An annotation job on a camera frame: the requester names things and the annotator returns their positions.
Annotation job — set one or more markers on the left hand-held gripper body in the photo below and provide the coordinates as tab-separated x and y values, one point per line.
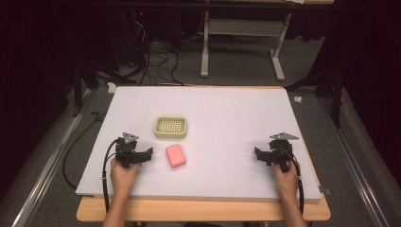
126	151

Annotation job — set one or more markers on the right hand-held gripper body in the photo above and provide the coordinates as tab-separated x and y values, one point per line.
280	153

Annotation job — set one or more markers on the person's left hand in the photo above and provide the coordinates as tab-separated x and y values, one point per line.
121	178

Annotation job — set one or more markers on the person's right hand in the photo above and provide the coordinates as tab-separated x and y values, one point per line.
287	183

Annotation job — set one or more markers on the pink soap bar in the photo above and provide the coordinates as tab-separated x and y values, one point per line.
176	155

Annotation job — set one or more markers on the beige slotted soap dish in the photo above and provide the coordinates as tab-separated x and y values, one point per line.
170	127

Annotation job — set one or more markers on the white foam board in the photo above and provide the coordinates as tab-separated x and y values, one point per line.
220	126

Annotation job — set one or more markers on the crumpled white paper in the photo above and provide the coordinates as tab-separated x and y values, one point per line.
298	99
111	88

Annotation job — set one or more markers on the black metal stand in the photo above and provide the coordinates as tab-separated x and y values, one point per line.
78	91
337	97

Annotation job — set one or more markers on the wooden table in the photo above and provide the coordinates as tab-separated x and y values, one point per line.
201	212

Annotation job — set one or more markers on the grey metal bracket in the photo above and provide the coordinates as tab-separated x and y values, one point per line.
325	190

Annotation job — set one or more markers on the aluminium floor rail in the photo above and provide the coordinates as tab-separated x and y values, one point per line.
353	164
47	173

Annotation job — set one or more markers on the white metal desk frame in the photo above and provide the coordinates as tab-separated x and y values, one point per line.
246	27

